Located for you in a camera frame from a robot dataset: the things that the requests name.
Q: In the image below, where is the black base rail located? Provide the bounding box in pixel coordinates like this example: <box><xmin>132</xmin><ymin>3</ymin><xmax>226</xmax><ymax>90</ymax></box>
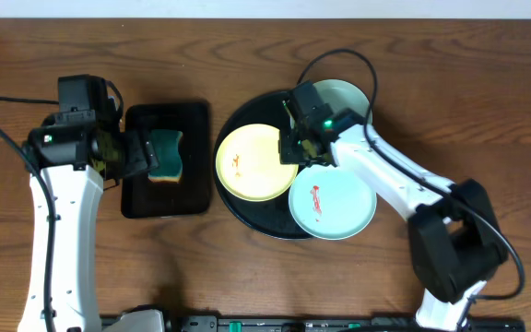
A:
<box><xmin>100</xmin><ymin>314</ymin><xmax>526</xmax><ymax>332</ymax></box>

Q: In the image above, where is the light blue plate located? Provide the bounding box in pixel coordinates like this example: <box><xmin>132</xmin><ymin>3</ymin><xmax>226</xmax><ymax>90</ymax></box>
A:
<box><xmin>289</xmin><ymin>165</ymin><xmax>377</xmax><ymax>241</ymax></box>

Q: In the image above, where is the light green plate far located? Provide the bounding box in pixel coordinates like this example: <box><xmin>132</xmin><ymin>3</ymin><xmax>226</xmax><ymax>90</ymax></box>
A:
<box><xmin>302</xmin><ymin>79</ymin><xmax>369</xmax><ymax>118</ymax></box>

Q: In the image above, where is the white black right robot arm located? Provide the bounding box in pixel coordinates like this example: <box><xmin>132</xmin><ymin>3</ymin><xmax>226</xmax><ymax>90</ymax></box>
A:
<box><xmin>289</xmin><ymin>122</ymin><xmax>513</xmax><ymax>331</ymax></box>

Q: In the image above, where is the black round tray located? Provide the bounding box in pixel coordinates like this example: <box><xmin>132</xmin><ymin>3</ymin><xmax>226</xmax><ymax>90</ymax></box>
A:
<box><xmin>215</xmin><ymin>90</ymin><xmax>313</xmax><ymax>240</ymax></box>

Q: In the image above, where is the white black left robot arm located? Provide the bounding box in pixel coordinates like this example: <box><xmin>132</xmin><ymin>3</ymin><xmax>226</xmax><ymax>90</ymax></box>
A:
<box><xmin>18</xmin><ymin>111</ymin><xmax>156</xmax><ymax>331</ymax></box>

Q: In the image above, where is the black rectangular tray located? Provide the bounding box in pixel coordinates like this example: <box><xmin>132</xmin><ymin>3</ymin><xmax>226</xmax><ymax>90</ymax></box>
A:
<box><xmin>121</xmin><ymin>101</ymin><xmax>211</xmax><ymax>219</ymax></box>

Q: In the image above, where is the green yellow sponge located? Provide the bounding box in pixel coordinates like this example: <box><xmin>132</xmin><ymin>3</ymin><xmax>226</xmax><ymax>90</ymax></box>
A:
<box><xmin>148</xmin><ymin>129</ymin><xmax>183</xmax><ymax>183</ymax></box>

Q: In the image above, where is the yellow plate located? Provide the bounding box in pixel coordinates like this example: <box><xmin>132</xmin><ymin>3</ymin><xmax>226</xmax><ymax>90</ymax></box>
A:
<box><xmin>215</xmin><ymin>124</ymin><xmax>299</xmax><ymax>202</ymax></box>

